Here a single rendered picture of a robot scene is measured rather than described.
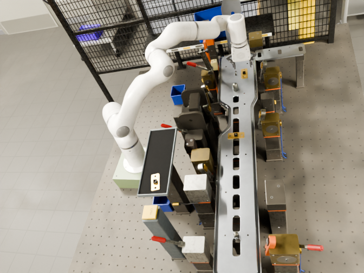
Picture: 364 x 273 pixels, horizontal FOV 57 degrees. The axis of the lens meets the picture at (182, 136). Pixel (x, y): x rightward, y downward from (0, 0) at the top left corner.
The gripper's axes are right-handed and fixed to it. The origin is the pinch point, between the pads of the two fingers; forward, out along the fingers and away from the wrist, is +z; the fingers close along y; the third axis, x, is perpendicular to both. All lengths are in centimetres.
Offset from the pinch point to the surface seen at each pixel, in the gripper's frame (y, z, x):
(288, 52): 26.7, 5.8, 14.0
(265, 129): 10.1, 7.7, -43.3
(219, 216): -12, 7, -91
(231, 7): -3.9, -22.3, 26.6
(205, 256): -17, 6, -109
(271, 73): 15.6, 1.7, -8.3
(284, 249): 14, 1, -108
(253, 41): 7.0, 1.7, 23.6
